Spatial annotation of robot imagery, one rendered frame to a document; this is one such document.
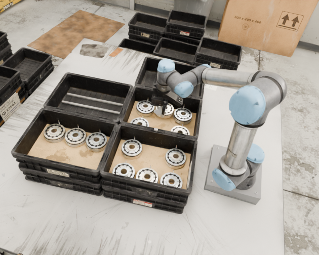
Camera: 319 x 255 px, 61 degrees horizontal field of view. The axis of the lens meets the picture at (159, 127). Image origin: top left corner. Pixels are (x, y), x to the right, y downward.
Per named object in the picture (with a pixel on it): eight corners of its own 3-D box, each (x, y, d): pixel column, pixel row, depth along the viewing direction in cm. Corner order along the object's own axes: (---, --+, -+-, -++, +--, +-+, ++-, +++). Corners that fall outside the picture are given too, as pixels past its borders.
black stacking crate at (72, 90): (132, 100, 163) (133, 85, 154) (118, 137, 143) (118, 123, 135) (69, 87, 165) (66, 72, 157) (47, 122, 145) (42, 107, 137)
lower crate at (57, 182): (119, 150, 152) (119, 136, 143) (102, 198, 132) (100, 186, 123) (50, 135, 154) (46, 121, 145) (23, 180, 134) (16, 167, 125)
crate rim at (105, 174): (197, 142, 134) (198, 139, 132) (190, 196, 114) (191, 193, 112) (118, 125, 136) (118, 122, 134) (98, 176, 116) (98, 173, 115)
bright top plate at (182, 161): (186, 150, 136) (186, 149, 136) (185, 167, 130) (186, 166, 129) (165, 147, 136) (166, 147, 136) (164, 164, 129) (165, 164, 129)
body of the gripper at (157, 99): (153, 95, 146) (155, 79, 136) (169, 99, 146) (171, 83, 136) (150, 106, 142) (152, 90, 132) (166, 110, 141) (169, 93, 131)
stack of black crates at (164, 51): (193, 73, 296) (199, 46, 270) (187, 90, 276) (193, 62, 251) (158, 64, 300) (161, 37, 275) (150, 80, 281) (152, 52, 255)
